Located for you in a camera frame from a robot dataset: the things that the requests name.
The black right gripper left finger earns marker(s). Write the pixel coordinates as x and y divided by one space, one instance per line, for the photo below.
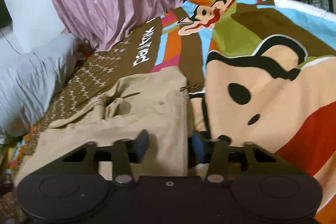
125 152

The light grey pillow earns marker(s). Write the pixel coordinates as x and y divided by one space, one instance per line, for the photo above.
29 82

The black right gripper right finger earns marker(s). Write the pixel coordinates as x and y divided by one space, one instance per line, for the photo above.
214 153

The beige large garment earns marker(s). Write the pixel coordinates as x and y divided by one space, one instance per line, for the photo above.
157 102

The brown colourful cartoon bedspread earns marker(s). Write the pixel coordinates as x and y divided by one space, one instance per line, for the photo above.
261 72

